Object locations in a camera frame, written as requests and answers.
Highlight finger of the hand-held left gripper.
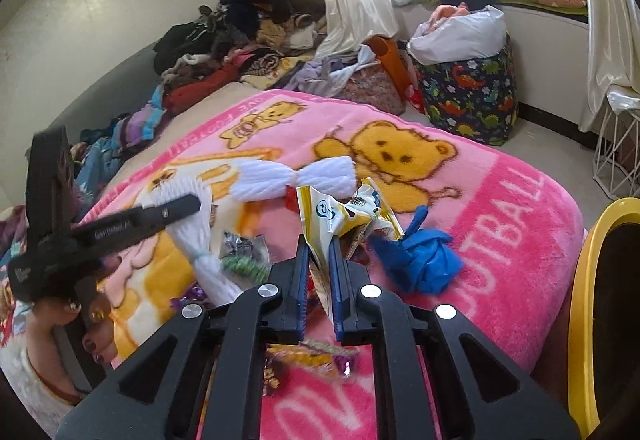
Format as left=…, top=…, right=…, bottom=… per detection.
left=135, top=193, right=202, bottom=233

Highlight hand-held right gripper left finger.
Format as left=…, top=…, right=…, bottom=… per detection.
left=55, top=234, right=311, bottom=440

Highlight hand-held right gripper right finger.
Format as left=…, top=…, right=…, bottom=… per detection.
left=327, top=236, right=581, bottom=440

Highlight yellow and white snack wrapper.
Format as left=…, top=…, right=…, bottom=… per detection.
left=296, top=177, right=407, bottom=267

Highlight white knitted yarn bundle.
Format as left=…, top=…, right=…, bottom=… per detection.
left=162, top=157, right=357, bottom=309

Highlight yellow rimmed trash bin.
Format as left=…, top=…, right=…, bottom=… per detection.
left=567, top=199, right=640, bottom=440

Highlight person's left forearm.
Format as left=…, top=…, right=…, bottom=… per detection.
left=0, top=320, right=93, bottom=423

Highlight person's left hand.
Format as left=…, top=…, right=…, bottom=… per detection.
left=27, top=290, right=126, bottom=371

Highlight green crinkled wrapper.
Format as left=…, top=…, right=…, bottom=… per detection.
left=221, top=255, right=271, bottom=284

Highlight purple and gold candy wrapper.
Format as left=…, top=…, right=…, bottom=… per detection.
left=264, top=339, right=360, bottom=397

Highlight silver foil wrapper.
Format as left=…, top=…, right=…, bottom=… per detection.
left=219, top=232, right=269, bottom=261

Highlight heap of colourful clothes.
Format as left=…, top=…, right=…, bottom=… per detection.
left=70, top=87, right=173, bottom=193

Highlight pink bear printed blanket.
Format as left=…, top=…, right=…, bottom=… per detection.
left=75, top=88, right=587, bottom=440

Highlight pile of dark clothes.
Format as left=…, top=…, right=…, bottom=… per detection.
left=150, top=0, right=329, bottom=106

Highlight lavender and white clothes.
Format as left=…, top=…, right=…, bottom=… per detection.
left=279, top=44, right=382, bottom=96

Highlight floral fabric bag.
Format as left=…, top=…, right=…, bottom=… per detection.
left=339, top=64, right=408, bottom=117

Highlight red and white bag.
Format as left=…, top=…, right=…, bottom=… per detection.
left=404, top=84, right=427, bottom=115

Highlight orange bag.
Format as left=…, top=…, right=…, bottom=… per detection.
left=369, top=35, right=417, bottom=101

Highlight dinosaur print laundry basket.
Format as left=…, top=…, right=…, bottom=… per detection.
left=414, top=36, right=519, bottom=147

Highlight white plastic bag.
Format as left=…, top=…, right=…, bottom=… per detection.
left=407, top=5, right=507, bottom=66

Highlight green windowsill mat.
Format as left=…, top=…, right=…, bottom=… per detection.
left=494, top=0, right=590, bottom=19

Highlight white wire stool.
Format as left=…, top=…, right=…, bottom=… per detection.
left=592, top=88, right=640, bottom=201

